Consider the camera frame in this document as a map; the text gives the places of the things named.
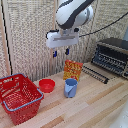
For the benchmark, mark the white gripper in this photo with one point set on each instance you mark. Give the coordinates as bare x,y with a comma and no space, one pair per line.
61,38

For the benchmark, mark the white black Franka robot arm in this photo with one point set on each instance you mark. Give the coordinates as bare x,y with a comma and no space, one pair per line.
71,13

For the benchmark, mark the black oven door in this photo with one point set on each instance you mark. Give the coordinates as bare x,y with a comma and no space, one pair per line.
96,74

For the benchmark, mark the black toaster oven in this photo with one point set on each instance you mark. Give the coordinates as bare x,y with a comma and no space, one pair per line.
111,55

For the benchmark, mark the orange red cardboard box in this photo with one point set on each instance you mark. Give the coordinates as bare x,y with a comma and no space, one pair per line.
73,70

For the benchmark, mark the woven folding screen panel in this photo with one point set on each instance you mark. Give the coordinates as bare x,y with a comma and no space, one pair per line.
85,50
110,18
28,36

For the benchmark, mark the red plastic bowl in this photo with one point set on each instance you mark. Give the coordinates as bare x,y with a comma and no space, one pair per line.
47,85

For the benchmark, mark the blue plastic cup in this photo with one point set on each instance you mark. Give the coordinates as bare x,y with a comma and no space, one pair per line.
70,88

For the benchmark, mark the red plastic shopping basket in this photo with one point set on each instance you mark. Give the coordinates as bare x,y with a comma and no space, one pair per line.
20,96

